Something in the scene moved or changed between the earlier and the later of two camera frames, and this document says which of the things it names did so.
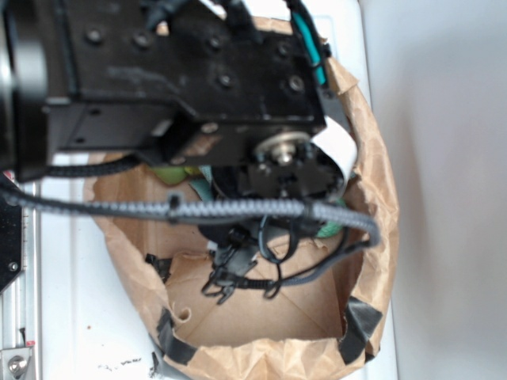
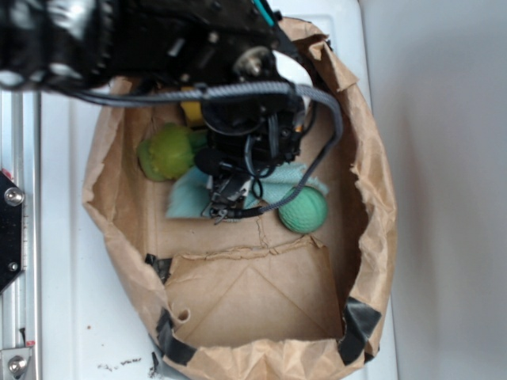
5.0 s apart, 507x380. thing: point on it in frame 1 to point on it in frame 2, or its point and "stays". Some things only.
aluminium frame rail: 19,302 stays
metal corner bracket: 14,362 stays
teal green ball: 332,227 to 306,212
